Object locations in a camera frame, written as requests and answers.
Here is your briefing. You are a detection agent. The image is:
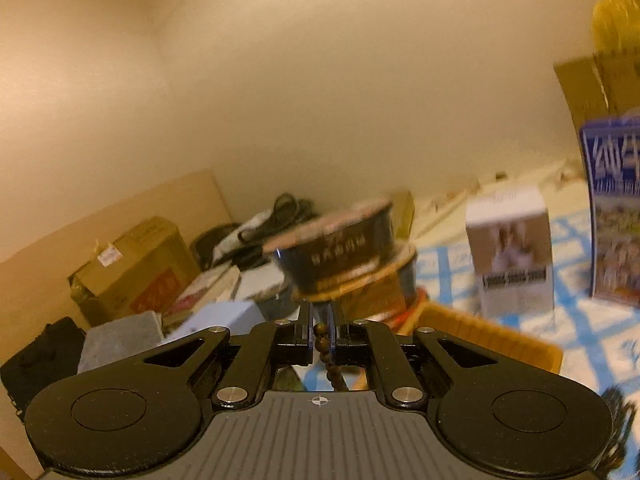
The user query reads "red print cardboard box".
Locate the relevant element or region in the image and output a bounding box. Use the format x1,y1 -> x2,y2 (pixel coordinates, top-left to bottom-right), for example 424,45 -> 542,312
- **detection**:
69,216 -> 201,329

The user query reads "brown instant meal bowl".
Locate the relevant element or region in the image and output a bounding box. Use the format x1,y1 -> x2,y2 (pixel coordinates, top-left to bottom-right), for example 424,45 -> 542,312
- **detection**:
292,245 -> 422,322

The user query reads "black cable bundle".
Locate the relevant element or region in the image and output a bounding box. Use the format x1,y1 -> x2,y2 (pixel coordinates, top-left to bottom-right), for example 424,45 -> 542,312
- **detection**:
235,192 -> 323,268

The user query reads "black bag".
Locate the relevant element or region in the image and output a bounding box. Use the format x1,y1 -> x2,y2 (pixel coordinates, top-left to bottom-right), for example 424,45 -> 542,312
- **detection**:
0,316 -> 87,413

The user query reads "small white cardboard box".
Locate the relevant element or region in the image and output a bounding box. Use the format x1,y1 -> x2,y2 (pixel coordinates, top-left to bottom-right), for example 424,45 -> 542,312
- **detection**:
465,185 -> 555,317

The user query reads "blue milk carton box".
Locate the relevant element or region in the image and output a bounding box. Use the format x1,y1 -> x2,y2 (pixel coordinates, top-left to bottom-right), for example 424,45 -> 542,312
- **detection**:
579,115 -> 640,307

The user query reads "blue checked tablecloth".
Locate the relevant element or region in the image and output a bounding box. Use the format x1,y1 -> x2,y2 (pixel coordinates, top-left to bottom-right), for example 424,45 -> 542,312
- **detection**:
414,205 -> 640,480

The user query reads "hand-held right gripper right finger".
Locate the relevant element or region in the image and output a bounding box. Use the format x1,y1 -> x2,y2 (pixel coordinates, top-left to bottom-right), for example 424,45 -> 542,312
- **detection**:
324,301 -> 566,410

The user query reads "brown bead bracelet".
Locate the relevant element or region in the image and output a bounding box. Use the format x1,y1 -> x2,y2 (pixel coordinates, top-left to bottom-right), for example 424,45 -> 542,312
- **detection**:
311,323 -> 351,393

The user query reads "yellow cardboard box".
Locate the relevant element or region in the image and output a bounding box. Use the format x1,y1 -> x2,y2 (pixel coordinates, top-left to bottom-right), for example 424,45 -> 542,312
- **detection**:
591,0 -> 640,61

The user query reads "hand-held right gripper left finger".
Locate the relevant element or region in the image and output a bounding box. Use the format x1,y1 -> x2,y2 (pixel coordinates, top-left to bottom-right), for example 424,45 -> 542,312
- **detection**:
77,301 -> 317,409

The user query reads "brown cardboard box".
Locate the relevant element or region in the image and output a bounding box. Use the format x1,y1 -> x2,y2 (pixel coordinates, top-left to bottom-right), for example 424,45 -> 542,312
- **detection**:
552,52 -> 640,132

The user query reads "grey block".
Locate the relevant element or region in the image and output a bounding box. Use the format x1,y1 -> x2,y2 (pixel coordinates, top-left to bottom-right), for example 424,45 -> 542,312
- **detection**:
77,310 -> 166,374

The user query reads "yellow plastic tray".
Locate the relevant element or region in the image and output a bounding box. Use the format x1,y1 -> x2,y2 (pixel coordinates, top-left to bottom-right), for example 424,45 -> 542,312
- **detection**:
392,304 -> 565,387

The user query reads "stack of papers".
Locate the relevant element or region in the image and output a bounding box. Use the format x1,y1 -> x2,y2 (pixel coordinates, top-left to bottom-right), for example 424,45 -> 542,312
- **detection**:
162,264 -> 244,324

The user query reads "black instant meal bowl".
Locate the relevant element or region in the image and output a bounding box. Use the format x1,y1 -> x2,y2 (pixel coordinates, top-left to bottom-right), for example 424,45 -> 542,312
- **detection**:
262,199 -> 397,294

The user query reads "red instant meal bowl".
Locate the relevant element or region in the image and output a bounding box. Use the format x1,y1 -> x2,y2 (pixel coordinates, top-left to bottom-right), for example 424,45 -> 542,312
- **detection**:
367,287 -> 434,334

